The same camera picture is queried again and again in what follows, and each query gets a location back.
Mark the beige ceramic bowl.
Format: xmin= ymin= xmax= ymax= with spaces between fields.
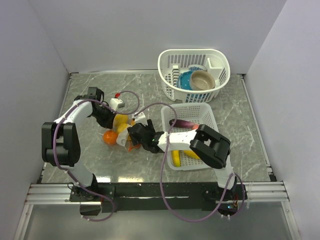
xmin=189 ymin=70 xmax=216 ymax=91

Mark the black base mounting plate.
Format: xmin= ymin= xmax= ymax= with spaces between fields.
xmin=69 ymin=182 xmax=248 ymax=216

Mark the fake pink peach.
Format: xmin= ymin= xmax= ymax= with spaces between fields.
xmin=192 ymin=124 xmax=199 ymax=130

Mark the clear zip top bag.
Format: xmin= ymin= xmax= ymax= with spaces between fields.
xmin=110 ymin=117 xmax=141 ymax=152

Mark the blue patterned white dish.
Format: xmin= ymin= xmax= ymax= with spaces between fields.
xmin=188 ymin=64 xmax=208 ymax=72

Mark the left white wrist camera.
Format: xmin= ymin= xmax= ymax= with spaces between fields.
xmin=108 ymin=92 xmax=125 ymax=111

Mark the white dish rack basket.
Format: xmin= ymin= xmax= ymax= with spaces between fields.
xmin=157 ymin=48 xmax=231 ymax=103

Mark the fake yellow bell pepper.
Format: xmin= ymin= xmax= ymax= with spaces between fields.
xmin=116 ymin=123 xmax=128 ymax=134

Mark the fake dark purple eggplant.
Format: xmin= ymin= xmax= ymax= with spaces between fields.
xmin=169 ymin=119 xmax=198 ymax=129

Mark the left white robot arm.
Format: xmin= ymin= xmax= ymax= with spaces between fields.
xmin=41 ymin=87 xmax=116 ymax=201

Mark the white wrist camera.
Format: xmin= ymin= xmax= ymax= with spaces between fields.
xmin=132 ymin=111 xmax=148 ymax=125
xmin=108 ymin=92 xmax=125 ymax=111

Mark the aluminium frame rail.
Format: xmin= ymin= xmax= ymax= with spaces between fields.
xmin=24 ymin=181 xmax=289 ymax=205

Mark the blue ceramic plate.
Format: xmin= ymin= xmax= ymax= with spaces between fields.
xmin=176 ymin=71 xmax=193 ymax=91

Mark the fake orange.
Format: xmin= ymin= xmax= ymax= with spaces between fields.
xmin=102 ymin=130 xmax=118 ymax=146

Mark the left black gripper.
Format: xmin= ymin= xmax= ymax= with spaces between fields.
xmin=90 ymin=104 xmax=118 ymax=130

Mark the white perforated tray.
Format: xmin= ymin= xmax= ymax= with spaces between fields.
xmin=161 ymin=102 xmax=218 ymax=171

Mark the fake yellow banana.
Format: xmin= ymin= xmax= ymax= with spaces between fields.
xmin=171 ymin=150 xmax=181 ymax=168

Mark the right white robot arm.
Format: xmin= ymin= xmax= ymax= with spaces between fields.
xmin=127 ymin=119 xmax=237 ymax=199

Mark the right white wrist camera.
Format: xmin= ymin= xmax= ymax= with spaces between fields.
xmin=132 ymin=111 xmax=148 ymax=125

